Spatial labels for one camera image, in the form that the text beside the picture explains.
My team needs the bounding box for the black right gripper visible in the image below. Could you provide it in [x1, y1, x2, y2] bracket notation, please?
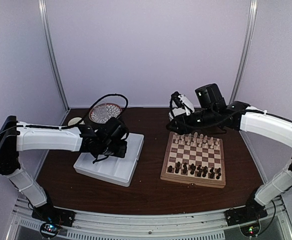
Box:
[166, 107, 218, 135]

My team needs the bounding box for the white plastic compartment tray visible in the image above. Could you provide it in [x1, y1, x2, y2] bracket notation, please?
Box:
[73, 133, 144, 187]

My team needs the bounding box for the dark chess piece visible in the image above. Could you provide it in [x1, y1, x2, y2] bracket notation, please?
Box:
[190, 164, 196, 175]

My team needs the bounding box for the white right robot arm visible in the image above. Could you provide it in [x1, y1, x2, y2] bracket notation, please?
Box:
[166, 83, 292, 221]

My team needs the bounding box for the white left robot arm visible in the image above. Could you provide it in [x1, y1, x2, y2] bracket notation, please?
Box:
[0, 115, 129, 222]

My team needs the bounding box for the white queen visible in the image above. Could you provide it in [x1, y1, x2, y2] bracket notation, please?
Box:
[194, 132, 198, 142]

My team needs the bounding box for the white scalloped bowl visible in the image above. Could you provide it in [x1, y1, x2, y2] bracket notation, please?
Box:
[168, 111, 176, 121]

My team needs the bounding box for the white king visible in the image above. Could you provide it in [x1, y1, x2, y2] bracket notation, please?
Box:
[199, 134, 204, 143]

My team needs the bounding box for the patterned ceramic plate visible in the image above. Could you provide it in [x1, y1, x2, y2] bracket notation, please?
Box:
[88, 102, 122, 124]

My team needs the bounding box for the wooden chessboard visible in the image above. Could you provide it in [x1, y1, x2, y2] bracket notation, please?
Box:
[160, 132, 226, 189]

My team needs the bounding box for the clear drinking glass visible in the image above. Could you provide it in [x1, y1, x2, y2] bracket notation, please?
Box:
[94, 100, 107, 120]

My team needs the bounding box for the cream ribbed mug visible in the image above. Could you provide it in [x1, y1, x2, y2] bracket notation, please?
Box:
[67, 117, 84, 126]

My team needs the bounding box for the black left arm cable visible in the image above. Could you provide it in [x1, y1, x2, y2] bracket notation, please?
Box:
[0, 93, 129, 173]

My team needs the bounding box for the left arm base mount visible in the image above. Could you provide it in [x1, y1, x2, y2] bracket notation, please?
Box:
[31, 196, 75, 227]

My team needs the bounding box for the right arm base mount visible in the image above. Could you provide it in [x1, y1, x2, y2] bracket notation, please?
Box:
[225, 189, 268, 226]

